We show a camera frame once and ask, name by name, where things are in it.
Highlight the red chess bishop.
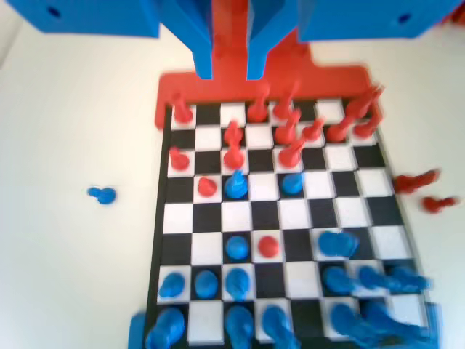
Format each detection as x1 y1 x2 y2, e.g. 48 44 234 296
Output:
278 137 307 169

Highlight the blue chess king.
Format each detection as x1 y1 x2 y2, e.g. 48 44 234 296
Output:
363 301 429 348

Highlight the black white chessboard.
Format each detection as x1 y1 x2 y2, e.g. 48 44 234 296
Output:
145 96 432 349

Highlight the blue chess rook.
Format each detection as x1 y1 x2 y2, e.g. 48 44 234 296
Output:
329 302 368 346
145 307 186 349

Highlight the red chess rook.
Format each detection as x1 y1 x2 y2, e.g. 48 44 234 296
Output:
171 93 194 125
344 84 386 121

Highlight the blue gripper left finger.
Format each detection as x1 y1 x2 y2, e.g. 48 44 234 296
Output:
5 0 219 79

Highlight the blue chess pawn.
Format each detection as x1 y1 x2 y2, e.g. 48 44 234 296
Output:
322 266 353 294
281 173 304 196
225 236 250 260
86 186 118 207
194 270 219 298
388 268 434 292
158 272 186 300
225 268 251 301
357 266 392 292

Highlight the blue chess queen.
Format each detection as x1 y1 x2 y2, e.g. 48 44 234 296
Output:
262 305 302 349

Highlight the blue chess bishop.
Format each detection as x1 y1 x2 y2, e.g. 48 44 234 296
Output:
224 305 255 349

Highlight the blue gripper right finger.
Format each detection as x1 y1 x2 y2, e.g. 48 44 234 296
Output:
246 0 455 81

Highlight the blue chess knight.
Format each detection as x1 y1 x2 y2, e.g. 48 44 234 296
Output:
318 231 360 256
224 169 250 200

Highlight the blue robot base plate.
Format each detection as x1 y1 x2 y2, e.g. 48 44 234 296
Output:
126 301 442 349

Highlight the red chess pawn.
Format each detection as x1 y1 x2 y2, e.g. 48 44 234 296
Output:
352 108 381 138
169 146 190 172
421 195 458 214
325 115 355 143
224 119 243 147
197 176 218 198
302 116 327 142
257 235 280 258

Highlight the red chess queen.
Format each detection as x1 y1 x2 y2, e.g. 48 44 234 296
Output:
248 90 270 124

